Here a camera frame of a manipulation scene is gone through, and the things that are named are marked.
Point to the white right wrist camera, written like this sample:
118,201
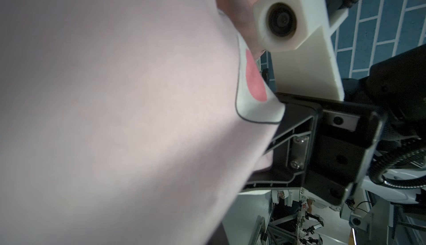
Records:
297,34

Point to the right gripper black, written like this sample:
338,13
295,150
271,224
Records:
332,141

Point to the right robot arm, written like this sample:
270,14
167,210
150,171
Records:
398,85

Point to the light pink bunny pillow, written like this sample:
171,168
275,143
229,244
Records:
126,122

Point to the salmon pink feather pillow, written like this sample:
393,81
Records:
240,12

